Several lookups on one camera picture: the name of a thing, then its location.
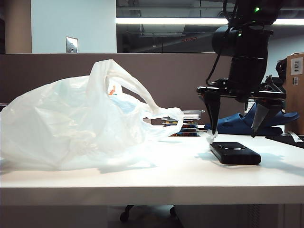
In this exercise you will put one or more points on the brown desk partition panel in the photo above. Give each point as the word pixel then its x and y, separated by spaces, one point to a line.
pixel 166 78

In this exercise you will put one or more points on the grey and red office chair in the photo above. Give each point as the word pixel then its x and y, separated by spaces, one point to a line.
pixel 273 83

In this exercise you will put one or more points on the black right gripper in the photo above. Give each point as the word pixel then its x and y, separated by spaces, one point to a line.
pixel 247 78

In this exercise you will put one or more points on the crumpled clear plastic scrap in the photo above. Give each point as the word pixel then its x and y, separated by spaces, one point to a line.
pixel 211 139

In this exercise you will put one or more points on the cardboard box with labels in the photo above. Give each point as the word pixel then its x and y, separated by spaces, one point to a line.
pixel 295 102

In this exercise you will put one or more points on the white paper strip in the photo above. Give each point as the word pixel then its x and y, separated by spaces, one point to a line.
pixel 294 137

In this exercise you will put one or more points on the black power bank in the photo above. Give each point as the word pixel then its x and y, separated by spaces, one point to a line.
pixel 235 155

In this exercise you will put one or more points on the metal wall switch plate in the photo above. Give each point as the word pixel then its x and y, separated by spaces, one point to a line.
pixel 72 45

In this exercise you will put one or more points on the black table mat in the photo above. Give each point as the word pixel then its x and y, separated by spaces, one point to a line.
pixel 282 140

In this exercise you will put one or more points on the white plastic shopping bag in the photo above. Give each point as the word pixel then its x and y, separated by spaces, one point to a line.
pixel 59 118

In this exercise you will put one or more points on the long ceiling light strip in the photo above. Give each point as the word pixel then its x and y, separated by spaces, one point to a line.
pixel 166 21

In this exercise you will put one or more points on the clear plastic blister package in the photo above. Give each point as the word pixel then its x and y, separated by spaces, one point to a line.
pixel 192 114

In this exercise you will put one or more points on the blue foam slipper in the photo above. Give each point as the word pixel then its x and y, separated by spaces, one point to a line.
pixel 231 124
pixel 289 117

